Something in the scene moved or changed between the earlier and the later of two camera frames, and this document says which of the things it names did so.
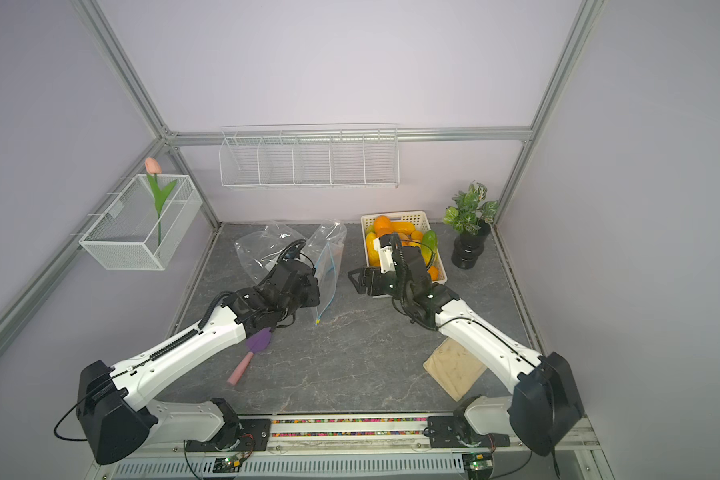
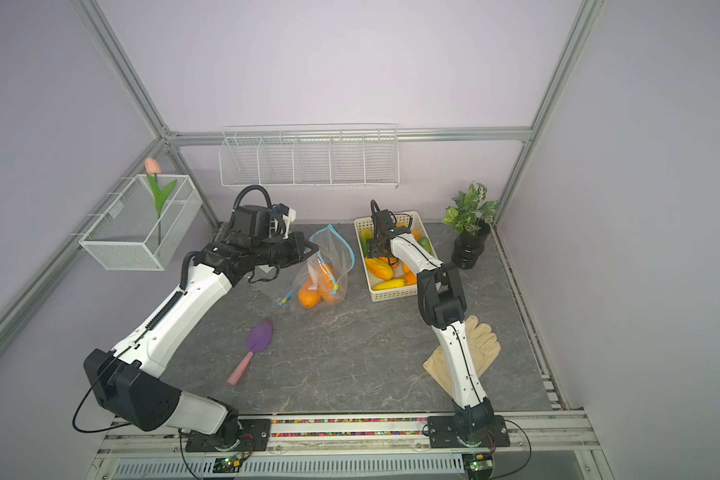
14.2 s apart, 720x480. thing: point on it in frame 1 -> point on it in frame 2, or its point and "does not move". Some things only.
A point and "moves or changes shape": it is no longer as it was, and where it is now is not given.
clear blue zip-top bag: [325, 246] moves or changes shape
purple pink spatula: [255, 343] does not move
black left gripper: [313, 298] -> [298, 254]
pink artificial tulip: [153, 168] does not move
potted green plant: [472, 218] does not move
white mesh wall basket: [144, 227] does not move
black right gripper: [374, 273] -> [372, 246]
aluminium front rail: [360, 437] does not move
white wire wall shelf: [310, 155] does not move
